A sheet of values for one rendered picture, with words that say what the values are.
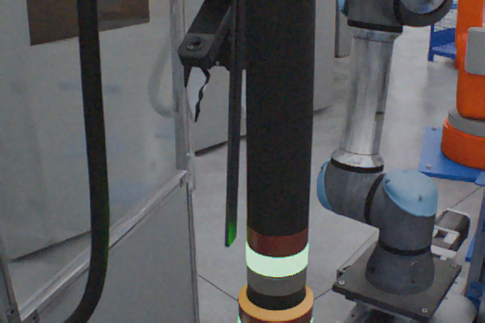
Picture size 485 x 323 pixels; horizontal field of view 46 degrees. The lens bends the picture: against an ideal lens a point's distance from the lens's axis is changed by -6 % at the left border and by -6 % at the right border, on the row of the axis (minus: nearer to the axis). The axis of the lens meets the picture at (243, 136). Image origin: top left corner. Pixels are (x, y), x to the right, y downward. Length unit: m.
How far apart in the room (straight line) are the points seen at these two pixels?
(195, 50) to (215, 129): 3.76
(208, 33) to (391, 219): 0.59
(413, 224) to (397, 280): 0.13
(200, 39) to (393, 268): 0.68
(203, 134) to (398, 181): 3.34
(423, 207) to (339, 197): 0.19
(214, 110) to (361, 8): 3.35
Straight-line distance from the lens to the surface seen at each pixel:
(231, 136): 0.31
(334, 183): 1.28
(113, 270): 1.61
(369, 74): 1.22
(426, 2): 1.09
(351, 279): 1.32
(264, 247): 0.32
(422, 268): 1.28
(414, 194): 1.20
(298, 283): 0.33
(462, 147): 4.45
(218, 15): 0.83
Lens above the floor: 1.79
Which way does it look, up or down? 21 degrees down
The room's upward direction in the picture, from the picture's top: 1 degrees counter-clockwise
